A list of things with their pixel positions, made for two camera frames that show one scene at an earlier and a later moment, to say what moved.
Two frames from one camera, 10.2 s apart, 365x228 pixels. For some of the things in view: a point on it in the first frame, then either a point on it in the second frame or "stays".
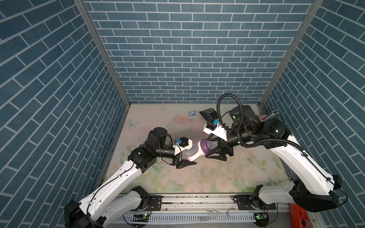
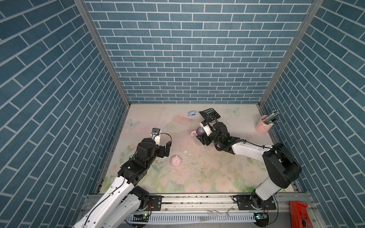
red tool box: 299,217 stays
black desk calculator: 209,113 stays
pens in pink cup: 271,115 stays
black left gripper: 181,163 -> 162,153
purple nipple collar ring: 204,146 -> 200,131
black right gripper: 219,155 -> 204,138
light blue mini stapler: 191,113 stays
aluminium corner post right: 309,17 stays
